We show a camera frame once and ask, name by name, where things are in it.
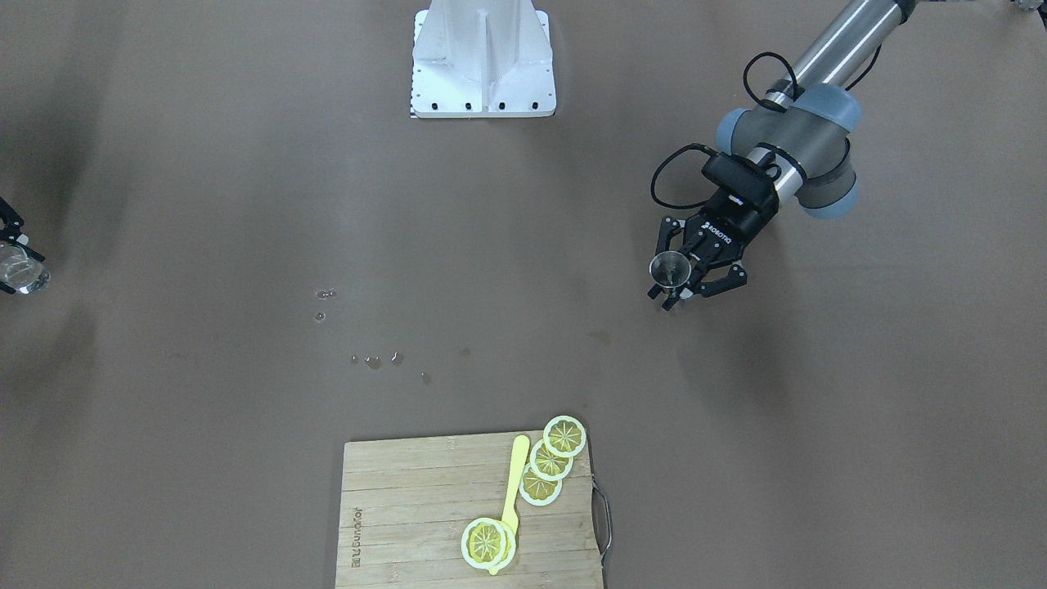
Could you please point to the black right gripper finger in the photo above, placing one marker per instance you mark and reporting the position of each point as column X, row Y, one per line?
column 11, row 231

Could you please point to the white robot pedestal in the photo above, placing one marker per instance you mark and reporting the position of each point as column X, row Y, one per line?
column 482, row 60

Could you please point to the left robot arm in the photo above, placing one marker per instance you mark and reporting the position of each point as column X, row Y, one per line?
column 793, row 144

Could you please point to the outer lemon slice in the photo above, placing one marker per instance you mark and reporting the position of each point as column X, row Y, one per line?
column 565, row 436

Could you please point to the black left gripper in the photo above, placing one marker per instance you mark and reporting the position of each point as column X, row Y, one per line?
column 730, row 227

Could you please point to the middle lemon slice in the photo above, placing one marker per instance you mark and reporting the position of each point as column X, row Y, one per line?
column 548, row 466

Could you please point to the bamboo cutting board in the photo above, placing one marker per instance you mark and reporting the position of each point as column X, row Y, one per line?
column 405, row 502

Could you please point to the lemon slice near spoon handle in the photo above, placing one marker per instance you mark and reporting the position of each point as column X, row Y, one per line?
column 537, row 491

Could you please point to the lemon slice on spoon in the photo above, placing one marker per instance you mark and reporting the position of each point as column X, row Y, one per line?
column 488, row 544

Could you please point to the steel jigger measuring cup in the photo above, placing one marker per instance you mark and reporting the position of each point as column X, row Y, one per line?
column 670, row 270

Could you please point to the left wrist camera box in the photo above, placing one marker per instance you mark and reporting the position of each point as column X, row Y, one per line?
column 738, row 177

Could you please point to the clear glass cup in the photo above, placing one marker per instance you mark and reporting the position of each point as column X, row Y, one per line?
column 21, row 272

